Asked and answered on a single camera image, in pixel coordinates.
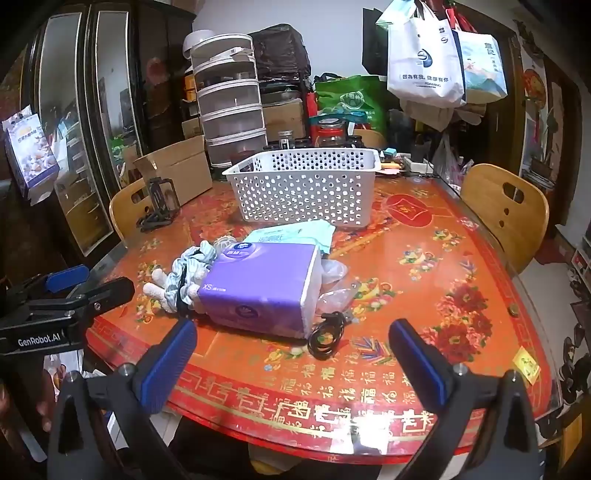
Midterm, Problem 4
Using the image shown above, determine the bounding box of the light blue wet wipe pack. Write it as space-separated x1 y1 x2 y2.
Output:
242 220 337 254

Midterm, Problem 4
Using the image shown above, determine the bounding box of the white tote bag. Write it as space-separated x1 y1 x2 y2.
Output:
387 4 466 109

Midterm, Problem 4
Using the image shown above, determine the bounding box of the black folding stand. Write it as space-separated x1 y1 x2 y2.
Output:
137 176 182 232

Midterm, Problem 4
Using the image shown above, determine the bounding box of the colourful wall poster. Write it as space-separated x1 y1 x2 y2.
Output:
519 67 557 185

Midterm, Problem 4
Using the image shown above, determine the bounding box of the purple tissue pack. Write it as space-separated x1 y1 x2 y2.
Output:
193 242 323 340

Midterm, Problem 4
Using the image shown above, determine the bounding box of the plush toy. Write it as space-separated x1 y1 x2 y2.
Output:
142 240 220 317

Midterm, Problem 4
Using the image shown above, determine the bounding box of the green shopping bag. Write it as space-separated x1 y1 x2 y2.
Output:
315 74 389 134

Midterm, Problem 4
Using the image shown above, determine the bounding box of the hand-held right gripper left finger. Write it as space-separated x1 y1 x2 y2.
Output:
46 318 199 480

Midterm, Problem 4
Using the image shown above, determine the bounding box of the open cardboard box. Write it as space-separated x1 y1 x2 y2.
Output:
133 135 214 206

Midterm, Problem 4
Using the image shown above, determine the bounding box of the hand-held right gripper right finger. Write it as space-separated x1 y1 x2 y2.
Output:
388 318 541 480

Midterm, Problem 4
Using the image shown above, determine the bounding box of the closed cardboard box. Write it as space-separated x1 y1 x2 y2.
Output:
263 99 308 139

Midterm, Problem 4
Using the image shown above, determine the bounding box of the beige cloth bag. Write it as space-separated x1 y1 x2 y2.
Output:
402 98 485 132

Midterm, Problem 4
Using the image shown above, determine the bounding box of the black quilted bag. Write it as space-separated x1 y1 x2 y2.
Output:
249 24 312 81

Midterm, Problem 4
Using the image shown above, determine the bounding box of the clear plastic bag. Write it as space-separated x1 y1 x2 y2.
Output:
316 258 362 319

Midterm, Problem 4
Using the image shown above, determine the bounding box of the black coiled cable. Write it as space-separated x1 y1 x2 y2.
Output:
307 310 352 360

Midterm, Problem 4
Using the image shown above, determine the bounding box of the wooden chair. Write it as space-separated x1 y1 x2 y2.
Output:
461 163 550 274
353 129 387 149
109 178 158 241

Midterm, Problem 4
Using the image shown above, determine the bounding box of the white perforated plastic basket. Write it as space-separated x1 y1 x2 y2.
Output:
222 148 382 228

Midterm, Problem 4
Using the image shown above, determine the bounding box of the red floral tablecloth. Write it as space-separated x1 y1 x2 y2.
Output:
85 161 555 464

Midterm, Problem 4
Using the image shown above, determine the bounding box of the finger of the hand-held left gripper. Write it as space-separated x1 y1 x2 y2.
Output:
0 264 89 306
27 276 136 324

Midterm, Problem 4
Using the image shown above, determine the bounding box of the light blue tote bag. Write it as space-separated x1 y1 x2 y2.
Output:
455 28 509 104

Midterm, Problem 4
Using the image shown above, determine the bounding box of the dark wooden cabinet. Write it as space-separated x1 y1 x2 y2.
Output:
18 0 199 259

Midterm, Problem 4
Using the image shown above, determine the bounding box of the white stacked drawer tower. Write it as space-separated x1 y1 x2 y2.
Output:
183 30 269 168

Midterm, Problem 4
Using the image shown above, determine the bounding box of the glass jar with red lid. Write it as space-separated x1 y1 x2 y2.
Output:
308 116 347 148

